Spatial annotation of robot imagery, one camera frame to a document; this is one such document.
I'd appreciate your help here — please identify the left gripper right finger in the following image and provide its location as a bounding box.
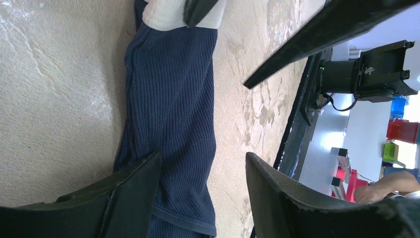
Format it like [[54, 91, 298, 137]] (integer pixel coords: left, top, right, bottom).
[[246, 152, 420, 238]]

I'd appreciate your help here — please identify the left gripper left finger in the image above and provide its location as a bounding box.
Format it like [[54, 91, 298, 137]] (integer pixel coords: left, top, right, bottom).
[[0, 152, 162, 238]]

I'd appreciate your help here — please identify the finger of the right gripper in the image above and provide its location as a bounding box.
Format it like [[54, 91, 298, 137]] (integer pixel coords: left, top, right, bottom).
[[183, 0, 220, 28], [244, 0, 419, 89]]

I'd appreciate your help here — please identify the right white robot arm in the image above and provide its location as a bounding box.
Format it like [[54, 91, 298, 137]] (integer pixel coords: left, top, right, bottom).
[[244, 0, 420, 103]]

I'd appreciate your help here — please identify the operator bare forearm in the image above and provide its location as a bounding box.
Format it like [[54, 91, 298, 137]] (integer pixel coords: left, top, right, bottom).
[[368, 171, 420, 198]]

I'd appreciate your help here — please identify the operator bare hand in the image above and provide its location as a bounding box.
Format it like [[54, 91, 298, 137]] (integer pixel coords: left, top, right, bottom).
[[354, 185, 389, 204]]

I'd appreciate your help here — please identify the blue plastic container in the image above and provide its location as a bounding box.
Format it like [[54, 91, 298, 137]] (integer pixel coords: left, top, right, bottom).
[[390, 96, 407, 119]]

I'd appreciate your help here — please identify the green plastic box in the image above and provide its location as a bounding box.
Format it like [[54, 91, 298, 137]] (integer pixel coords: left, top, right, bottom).
[[382, 142, 406, 168]]

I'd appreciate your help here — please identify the red plastic basket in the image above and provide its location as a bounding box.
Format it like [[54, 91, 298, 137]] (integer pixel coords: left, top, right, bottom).
[[386, 119, 420, 144]]

